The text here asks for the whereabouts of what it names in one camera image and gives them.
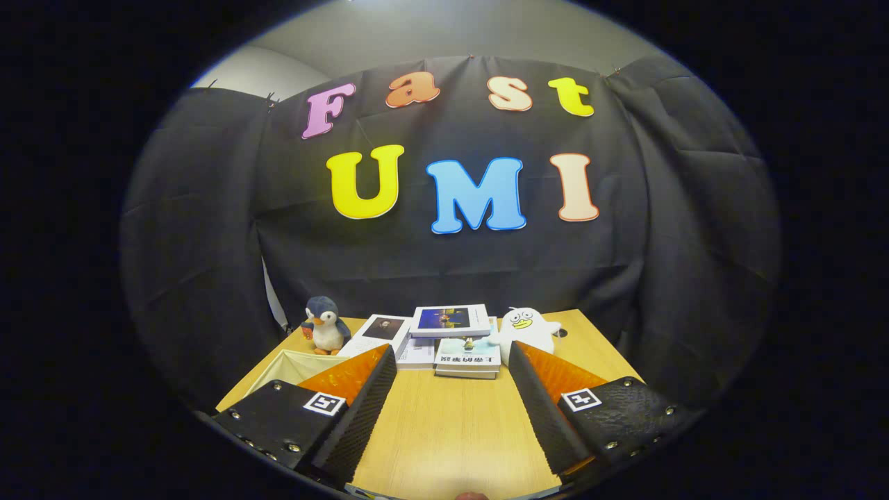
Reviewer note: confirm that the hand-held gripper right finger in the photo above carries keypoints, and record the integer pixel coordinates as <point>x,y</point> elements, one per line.
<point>545,423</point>

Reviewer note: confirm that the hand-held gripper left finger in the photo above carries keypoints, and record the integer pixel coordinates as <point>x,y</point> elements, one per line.
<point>361,423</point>

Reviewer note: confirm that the beige fabric storage box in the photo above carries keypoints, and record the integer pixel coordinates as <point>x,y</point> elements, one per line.
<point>292,368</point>

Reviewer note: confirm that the thin white book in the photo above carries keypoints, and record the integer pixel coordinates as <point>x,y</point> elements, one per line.
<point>417,351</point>

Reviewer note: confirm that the white book with portrait cover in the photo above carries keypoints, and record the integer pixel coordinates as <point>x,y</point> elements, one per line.
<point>378,333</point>

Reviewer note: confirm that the white duck plush toy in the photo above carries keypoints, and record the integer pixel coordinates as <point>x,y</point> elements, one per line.
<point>524,330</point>

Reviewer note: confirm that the grey penguin plush toy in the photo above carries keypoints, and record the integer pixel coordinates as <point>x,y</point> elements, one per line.
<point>326,326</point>

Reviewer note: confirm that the book with dark picture cover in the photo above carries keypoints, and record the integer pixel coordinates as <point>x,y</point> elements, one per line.
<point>448,319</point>

